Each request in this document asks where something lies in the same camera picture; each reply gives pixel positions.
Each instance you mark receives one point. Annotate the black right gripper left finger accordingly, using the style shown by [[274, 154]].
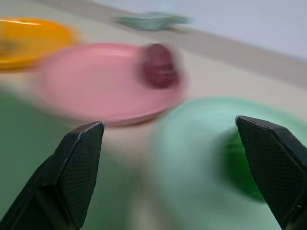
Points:
[[72, 172]]

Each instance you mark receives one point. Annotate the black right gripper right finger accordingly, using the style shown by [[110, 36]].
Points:
[[273, 167]]

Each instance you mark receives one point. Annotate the dark green item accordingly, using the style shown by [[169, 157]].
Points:
[[239, 167]]

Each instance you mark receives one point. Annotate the light green plate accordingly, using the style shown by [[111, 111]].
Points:
[[192, 153]]

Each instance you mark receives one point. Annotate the pink plate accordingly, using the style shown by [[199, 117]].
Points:
[[96, 88]]

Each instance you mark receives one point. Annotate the orange plate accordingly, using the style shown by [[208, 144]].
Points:
[[28, 43]]

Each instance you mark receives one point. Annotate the dark red round item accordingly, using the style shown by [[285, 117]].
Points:
[[159, 65]]

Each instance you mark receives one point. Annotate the teal bowl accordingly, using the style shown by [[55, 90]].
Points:
[[151, 22]]

